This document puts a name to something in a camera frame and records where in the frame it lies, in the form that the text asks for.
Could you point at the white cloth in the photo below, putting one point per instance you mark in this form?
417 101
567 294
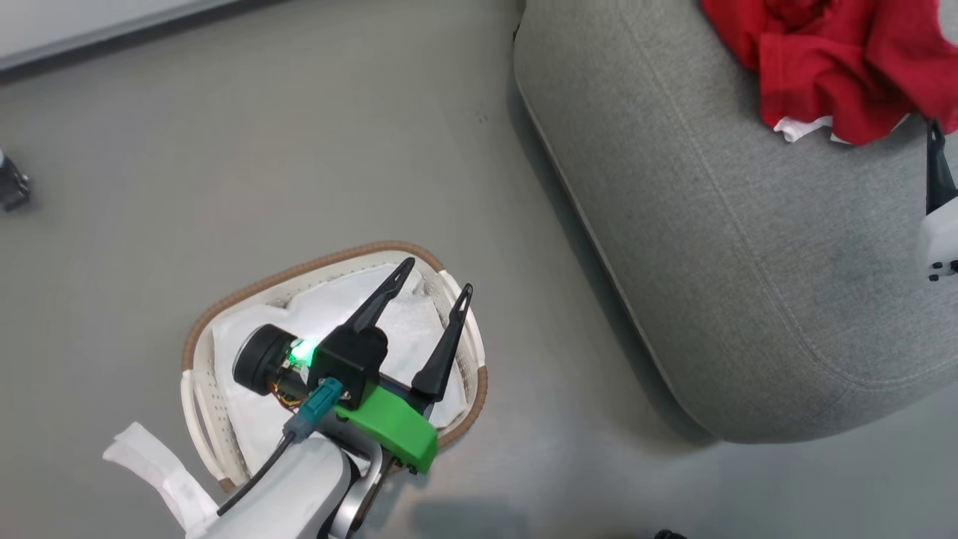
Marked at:
251 408

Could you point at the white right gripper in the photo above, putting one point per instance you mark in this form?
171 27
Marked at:
944 239

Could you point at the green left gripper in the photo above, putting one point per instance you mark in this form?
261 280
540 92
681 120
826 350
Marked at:
389 430

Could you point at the red shirt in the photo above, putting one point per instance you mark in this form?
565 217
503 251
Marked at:
838 60

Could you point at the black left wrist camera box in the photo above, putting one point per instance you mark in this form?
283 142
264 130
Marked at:
352 363

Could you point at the white laundry basket brown rim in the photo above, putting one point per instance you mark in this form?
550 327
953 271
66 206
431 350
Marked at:
200 404

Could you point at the grey fabric sofa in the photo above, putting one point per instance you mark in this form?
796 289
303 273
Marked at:
711 224

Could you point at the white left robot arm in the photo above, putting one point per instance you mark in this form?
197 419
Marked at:
299 486

